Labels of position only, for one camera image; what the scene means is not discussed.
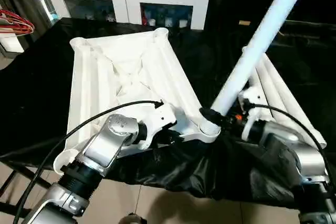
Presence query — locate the white plastic table top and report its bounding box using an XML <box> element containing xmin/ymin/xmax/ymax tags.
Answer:
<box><xmin>52</xmin><ymin>27</ymin><xmax>222</xmax><ymax>176</ymax></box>

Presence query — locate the white plastic table leg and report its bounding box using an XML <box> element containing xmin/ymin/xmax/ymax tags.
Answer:
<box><xmin>255</xmin><ymin>59</ymin><xmax>296</xmax><ymax>126</ymax></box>
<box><xmin>247</xmin><ymin>69</ymin><xmax>263</xmax><ymax>104</ymax></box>
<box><xmin>198</xmin><ymin>0</ymin><xmax>314</xmax><ymax>136</ymax></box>
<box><xmin>261</xmin><ymin>54</ymin><xmax>327</xmax><ymax>148</ymax></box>

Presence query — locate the black flat bar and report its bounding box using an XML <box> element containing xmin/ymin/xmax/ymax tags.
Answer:
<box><xmin>278</xmin><ymin>20</ymin><xmax>336</xmax><ymax>36</ymax></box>

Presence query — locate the black work mat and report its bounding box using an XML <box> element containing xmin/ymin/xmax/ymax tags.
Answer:
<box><xmin>0</xmin><ymin>18</ymin><xmax>336</xmax><ymax>209</ymax></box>

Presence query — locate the black folding table frame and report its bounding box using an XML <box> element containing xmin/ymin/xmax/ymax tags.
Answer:
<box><xmin>0</xmin><ymin>161</ymin><xmax>33</xmax><ymax>219</ymax></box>

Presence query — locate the red cable bundle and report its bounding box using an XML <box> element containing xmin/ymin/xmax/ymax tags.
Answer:
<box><xmin>0</xmin><ymin>9</ymin><xmax>35</xmax><ymax>36</ymax></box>

